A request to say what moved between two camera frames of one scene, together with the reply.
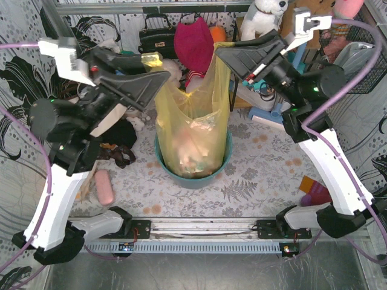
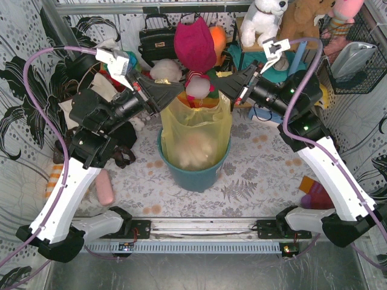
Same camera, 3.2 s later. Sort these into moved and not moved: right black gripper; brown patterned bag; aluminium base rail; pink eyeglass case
Moved: right black gripper
Not moved: aluminium base rail; pink eyeglass case; brown patterned bag
